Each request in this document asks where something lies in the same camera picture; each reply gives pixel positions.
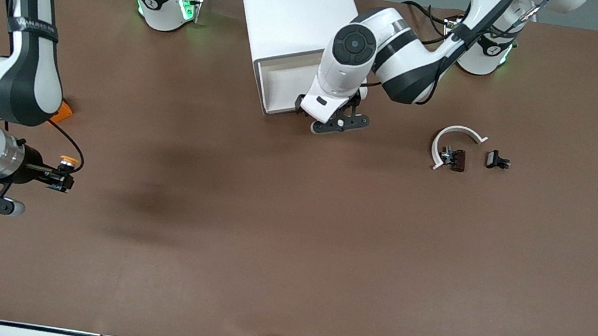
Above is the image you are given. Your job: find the orange capped push button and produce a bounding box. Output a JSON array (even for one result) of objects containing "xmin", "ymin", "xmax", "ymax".
[{"xmin": 54, "ymin": 154, "xmax": 82, "ymax": 192}]

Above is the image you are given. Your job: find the orange and black block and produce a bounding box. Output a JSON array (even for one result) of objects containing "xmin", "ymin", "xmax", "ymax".
[{"xmin": 49, "ymin": 98, "xmax": 75, "ymax": 127}]

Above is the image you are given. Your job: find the small brown black component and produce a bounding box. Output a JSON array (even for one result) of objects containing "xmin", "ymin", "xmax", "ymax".
[{"xmin": 438, "ymin": 145, "xmax": 468, "ymax": 174}]

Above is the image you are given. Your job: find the small black clip part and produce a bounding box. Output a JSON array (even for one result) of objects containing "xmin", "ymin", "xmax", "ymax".
[{"xmin": 485, "ymin": 150, "xmax": 514, "ymax": 172}]

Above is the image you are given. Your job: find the white curved ring piece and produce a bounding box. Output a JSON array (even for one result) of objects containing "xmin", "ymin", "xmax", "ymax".
[{"xmin": 428, "ymin": 122, "xmax": 490, "ymax": 178}]

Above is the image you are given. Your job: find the black base cable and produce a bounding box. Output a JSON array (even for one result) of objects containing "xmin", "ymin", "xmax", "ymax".
[{"xmin": 397, "ymin": 0, "xmax": 460, "ymax": 40}]

